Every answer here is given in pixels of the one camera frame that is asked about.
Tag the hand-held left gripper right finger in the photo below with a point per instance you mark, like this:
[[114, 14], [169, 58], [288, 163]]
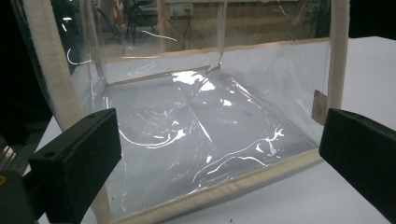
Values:
[[361, 146]]

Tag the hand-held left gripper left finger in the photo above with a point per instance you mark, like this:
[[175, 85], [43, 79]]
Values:
[[76, 165]]

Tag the clear plastic bag beige trim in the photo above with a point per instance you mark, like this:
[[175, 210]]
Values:
[[199, 124]]

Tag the wooden cabinet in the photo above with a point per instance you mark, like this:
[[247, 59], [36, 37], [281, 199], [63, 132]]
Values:
[[246, 23]]

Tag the wall power outlet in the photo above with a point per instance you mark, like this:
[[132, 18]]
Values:
[[181, 9]]

